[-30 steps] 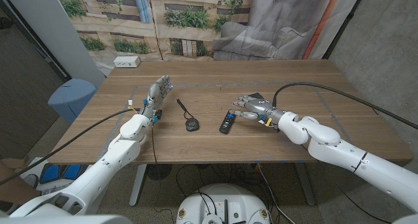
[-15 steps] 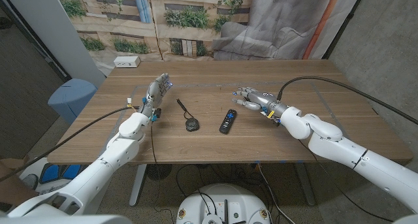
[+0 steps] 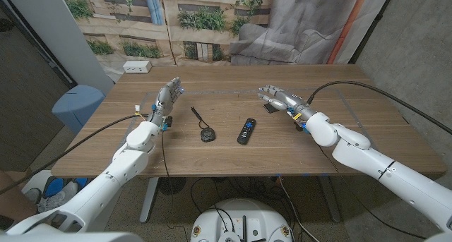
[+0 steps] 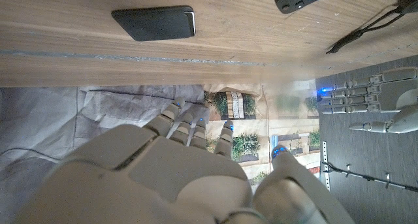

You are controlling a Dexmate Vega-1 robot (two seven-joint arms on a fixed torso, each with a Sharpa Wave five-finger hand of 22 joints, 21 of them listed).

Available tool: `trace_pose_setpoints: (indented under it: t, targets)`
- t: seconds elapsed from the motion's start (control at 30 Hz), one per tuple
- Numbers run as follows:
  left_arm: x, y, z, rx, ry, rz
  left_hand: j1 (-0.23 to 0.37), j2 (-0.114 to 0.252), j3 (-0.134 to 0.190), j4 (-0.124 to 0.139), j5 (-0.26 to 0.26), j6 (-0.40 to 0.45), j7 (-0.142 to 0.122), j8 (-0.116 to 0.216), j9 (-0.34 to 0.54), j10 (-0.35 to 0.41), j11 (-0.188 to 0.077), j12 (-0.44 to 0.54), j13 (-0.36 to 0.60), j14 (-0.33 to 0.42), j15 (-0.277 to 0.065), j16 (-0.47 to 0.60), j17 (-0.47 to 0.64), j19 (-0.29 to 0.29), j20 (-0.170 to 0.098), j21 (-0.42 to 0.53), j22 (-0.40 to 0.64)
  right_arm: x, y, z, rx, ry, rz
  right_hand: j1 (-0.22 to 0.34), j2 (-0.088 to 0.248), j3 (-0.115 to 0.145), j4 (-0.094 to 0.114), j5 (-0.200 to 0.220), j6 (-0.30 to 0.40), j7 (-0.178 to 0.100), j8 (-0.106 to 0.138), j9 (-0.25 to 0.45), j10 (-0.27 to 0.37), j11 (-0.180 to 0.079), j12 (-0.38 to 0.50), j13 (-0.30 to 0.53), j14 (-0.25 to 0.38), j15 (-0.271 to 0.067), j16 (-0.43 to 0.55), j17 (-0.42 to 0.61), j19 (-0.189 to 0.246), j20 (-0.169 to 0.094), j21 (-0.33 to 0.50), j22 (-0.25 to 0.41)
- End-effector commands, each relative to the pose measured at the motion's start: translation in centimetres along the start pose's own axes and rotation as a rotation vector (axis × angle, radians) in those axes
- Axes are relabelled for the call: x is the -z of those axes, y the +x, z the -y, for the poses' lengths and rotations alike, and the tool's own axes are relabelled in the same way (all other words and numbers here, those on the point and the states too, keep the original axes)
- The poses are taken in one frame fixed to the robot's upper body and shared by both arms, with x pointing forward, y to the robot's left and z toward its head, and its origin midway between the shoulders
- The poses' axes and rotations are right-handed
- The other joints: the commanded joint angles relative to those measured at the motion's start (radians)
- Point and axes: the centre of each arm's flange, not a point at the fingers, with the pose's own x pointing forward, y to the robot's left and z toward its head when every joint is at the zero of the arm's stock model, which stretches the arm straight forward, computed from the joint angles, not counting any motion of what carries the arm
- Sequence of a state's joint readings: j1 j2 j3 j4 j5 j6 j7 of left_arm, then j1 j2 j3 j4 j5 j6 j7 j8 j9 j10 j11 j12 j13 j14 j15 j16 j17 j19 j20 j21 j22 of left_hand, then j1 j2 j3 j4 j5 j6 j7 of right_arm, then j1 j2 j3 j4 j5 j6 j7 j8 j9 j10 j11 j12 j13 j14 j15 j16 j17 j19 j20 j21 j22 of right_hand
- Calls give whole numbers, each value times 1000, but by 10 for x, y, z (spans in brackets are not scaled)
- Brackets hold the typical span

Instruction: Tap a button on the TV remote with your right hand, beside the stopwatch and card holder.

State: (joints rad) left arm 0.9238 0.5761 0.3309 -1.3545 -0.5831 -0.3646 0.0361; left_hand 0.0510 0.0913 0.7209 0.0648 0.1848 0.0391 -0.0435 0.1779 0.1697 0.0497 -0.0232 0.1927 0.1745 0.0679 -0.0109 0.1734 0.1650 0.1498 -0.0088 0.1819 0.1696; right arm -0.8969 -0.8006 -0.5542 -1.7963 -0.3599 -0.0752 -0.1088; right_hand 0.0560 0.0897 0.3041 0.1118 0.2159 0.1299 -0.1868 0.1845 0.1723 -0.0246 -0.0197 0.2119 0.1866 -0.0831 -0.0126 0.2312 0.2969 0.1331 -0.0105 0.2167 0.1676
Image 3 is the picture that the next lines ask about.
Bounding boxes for black stopwatch with lanyard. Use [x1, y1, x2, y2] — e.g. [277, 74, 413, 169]
[191, 106, 217, 143]

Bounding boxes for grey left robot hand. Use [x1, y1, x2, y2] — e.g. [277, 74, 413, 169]
[147, 76, 185, 131]

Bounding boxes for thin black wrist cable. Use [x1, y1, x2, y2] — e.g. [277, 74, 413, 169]
[160, 128, 190, 241]
[316, 143, 427, 240]

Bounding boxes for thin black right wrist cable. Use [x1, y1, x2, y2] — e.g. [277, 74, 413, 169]
[316, 143, 427, 240]

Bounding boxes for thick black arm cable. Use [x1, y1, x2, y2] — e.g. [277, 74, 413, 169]
[0, 114, 150, 195]
[305, 80, 452, 135]

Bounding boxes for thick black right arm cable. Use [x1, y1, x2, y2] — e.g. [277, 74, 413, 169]
[305, 80, 452, 135]

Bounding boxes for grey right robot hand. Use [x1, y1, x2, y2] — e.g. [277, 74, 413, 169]
[257, 85, 318, 123]

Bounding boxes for white blue device on floor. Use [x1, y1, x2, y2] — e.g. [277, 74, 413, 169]
[21, 169, 89, 214]

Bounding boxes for black TV remote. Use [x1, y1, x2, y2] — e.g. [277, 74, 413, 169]
[237, 117, 257, 146]

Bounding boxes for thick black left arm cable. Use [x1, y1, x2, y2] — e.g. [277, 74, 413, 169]
[0, 114, 150, 195]

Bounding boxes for thin black left wrist cable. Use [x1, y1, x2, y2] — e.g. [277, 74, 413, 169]
[160, 128, 190, 241]

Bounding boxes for grey table leg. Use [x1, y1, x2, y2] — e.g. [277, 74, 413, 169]
[317, 175, 343, 224]

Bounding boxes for white room divider panel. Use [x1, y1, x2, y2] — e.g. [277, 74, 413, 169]
[1, 0, 116, 95]

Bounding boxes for white table leg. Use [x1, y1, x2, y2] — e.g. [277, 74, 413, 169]
[138, 177, 160, 224]

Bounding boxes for printed fabric backdrop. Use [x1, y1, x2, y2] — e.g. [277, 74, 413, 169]
[58, 0, 394, 83]

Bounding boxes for blue round stool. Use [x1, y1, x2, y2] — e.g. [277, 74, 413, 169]
[51, 84, 107, 135]

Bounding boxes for white power strip box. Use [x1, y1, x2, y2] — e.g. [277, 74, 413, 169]
[122, 60, 153, 74]

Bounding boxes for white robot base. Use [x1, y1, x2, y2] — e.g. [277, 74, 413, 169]
[190, 198, 293, 242]

